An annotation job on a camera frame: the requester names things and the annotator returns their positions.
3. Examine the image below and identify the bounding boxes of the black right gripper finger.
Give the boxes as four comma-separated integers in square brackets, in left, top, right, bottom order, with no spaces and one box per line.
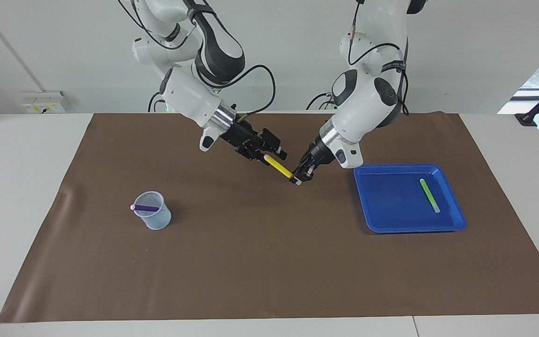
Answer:
[258,129,288,161]
[248,146,272,165]

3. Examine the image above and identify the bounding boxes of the yellow marker pen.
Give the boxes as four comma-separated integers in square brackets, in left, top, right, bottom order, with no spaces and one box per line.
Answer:
[264,154,294,179]

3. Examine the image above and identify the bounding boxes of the green marker pen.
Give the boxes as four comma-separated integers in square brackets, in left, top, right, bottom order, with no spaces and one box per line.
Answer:
[420,178,441,214]

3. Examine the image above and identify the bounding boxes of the brown paper table mat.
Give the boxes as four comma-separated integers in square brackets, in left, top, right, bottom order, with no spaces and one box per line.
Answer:
[0,112,539,323]

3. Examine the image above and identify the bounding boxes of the blue plastic tray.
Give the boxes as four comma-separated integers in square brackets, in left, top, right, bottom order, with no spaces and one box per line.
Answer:
[354,163,467,234]

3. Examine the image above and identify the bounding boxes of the silver mesh pen cup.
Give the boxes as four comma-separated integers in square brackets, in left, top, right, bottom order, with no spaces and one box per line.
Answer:
[133,191,172,230]

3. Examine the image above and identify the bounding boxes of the black base cable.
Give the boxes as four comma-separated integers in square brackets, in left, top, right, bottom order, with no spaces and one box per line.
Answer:
[306,91,340,111]

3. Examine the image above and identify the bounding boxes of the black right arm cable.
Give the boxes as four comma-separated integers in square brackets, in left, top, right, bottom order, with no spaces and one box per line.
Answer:
[118,0,277,117]

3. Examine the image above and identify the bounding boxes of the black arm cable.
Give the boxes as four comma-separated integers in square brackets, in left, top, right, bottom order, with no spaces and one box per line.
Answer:
[118,0,277,117]
[348,0,410,117]

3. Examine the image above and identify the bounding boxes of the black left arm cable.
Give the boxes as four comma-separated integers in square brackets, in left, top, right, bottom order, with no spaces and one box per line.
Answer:
[348,0,410,117]

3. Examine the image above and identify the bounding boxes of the white wall socket box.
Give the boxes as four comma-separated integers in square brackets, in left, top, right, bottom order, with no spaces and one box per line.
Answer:
[20,91,68,114]

